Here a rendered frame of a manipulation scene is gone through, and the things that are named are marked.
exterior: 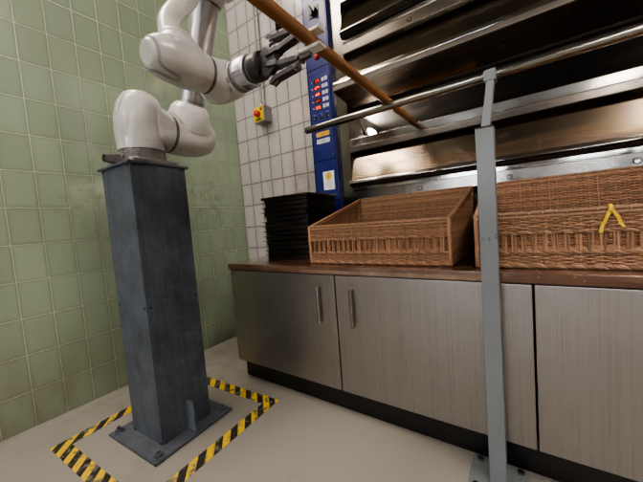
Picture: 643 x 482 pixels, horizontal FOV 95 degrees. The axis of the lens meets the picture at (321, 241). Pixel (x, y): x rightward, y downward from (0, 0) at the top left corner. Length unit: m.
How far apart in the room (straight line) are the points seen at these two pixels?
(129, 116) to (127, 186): 0.25
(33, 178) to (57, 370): 0.83
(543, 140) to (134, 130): 1.50
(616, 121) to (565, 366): 0.88
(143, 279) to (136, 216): 0.21
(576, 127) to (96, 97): 2.06
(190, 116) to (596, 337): 1.46
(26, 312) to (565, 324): 1.87
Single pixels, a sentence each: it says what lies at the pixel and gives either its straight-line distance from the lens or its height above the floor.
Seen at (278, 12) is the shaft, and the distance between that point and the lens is 0.78.
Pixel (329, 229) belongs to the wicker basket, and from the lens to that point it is 1.15.
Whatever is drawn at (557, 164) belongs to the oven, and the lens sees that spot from 1.46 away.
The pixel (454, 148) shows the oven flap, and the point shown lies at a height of 1.03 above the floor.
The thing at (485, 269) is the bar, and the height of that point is 0.59.
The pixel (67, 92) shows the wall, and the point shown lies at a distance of 1.88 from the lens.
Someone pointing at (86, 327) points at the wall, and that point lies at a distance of 1.79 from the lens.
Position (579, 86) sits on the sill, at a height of 1.16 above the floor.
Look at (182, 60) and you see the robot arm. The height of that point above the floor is 1.18.
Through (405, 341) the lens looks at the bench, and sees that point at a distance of 1.05.
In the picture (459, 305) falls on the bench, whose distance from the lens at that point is 0.96.
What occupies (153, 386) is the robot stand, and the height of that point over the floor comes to 0.22.
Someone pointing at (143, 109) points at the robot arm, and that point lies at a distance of 1.29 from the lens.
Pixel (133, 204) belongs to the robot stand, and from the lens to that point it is 1.17.
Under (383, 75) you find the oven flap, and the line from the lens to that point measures 1.55.
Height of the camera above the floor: 0.75
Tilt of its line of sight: 4 degrees down
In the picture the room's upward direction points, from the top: 4 degrees counter-clockwise
